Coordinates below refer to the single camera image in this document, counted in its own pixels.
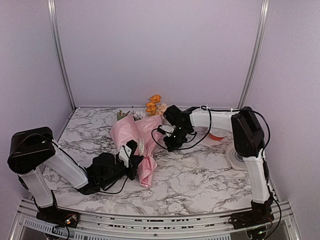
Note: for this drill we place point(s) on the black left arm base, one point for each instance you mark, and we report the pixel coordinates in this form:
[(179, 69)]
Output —
[(55, 215)]

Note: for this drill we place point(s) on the orange flower stem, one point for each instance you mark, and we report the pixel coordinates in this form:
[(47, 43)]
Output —
[(151, 106)]

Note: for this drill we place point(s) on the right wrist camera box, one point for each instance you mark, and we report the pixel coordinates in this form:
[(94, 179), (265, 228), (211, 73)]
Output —
[(171, 114)]

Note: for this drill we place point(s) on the aluminium frame post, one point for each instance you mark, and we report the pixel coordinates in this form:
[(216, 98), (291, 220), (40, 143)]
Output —
[(258, 42), (59, 52)]

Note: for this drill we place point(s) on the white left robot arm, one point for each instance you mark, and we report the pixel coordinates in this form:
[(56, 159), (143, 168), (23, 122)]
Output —
[(31, 149)]

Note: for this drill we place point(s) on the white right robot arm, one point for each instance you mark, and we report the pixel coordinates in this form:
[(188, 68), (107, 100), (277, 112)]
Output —
[(248, 138)]

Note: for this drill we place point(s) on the pink wrapping paper sheet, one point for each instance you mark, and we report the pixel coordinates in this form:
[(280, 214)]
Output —
[(127, 129)]

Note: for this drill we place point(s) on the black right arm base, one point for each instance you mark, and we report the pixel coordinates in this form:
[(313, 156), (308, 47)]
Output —
[(259, 214)]

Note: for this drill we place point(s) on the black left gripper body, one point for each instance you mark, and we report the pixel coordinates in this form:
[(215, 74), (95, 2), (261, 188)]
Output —
[(108, 180)]

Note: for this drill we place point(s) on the cream ribbon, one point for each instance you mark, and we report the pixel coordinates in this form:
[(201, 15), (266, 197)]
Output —
[(174, 188)]

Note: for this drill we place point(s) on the orange bowl white inside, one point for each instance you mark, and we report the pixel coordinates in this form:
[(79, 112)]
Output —
[(217, 134)]

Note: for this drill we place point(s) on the peach flower long green stem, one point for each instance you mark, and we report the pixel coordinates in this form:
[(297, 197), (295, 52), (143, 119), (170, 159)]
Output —
[(161, 109)]

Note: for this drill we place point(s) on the aluminium frame left post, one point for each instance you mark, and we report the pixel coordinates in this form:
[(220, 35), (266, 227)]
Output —
[(59, 52)]

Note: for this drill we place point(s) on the grey swirl ceramic plate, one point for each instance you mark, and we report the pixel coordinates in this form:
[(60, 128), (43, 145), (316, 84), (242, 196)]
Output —
[(235, 159)]

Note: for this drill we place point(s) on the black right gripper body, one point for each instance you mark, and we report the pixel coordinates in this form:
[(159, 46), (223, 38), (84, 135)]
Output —
[(179, 138)]

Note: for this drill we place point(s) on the aluminium frame right post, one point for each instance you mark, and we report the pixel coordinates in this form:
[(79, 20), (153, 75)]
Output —
[(258, 42)]

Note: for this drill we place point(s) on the aluminium front rail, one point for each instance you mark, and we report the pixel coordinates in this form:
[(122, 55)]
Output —
[(101, 226)]

